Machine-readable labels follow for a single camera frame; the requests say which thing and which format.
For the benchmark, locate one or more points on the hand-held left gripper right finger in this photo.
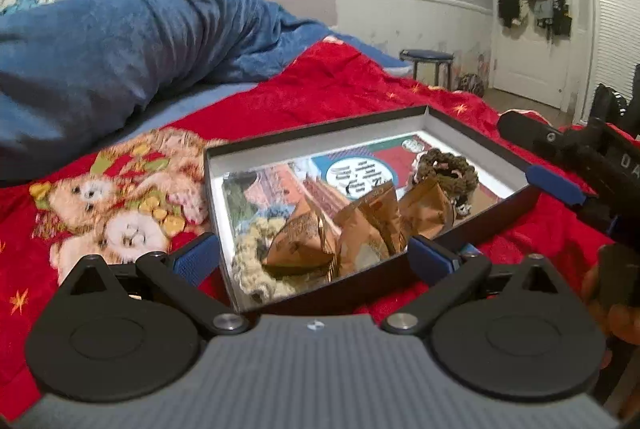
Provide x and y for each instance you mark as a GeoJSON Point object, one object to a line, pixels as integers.
{"type": "Point", "coordinates": [430, 259]}

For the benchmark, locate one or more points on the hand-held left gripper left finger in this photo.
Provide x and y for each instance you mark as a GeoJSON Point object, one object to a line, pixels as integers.
{"type": "Point", "coordinates": [195, 259]}

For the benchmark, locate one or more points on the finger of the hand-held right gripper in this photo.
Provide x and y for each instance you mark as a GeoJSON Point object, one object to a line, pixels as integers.
{"type": "Point", "coordinates": [530, 126]}
{"type": "Point", "coordinates": [555, 184]}

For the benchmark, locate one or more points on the black cardboard box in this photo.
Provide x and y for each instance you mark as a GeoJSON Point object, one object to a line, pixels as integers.
{"type": "Point", "coordinates": [450, 259]}

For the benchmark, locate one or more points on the brown snack packet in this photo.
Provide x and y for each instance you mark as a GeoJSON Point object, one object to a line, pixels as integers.
{"type": "Point", "coordinates": [367, 229]}
{"type": "Point", "coordinates": [427, 209]}
{"type": "Point", "coordinates": [295, 244]}

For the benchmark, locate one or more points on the person's right hand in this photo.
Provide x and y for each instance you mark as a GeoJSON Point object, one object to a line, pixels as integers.
{"type": "Point", "coordinates": [622, 329]}

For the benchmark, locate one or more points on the white room door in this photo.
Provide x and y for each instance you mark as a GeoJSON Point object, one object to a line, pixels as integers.
{"type": "Point", "coordinates": [530, 59]}

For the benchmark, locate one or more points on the dark spotted bag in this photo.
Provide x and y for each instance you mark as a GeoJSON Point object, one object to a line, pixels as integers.
{"type": "Point", "coordinates": [471, 85]}

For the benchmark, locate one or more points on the round blue stool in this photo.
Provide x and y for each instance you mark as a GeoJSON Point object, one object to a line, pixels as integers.
{"type": "Point", "coordinates": [427, 56]}

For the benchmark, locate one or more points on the white louvered wardrobe door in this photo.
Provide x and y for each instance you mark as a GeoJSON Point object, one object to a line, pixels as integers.
{"type": "Point", "coordinates": [615, 9]}

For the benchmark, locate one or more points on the light blue bed sheet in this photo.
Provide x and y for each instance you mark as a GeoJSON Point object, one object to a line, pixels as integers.
{"type": "Point", "coordinates": [195, 101]}

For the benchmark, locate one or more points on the red printed blanket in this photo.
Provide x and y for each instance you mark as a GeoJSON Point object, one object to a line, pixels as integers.
{"type": "Point", "coordinates": [340, 79]}

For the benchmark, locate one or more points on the blue plush blanket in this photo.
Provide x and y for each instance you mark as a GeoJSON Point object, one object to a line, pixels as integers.
{"type": "Point", "coordinates": [125, 49]}

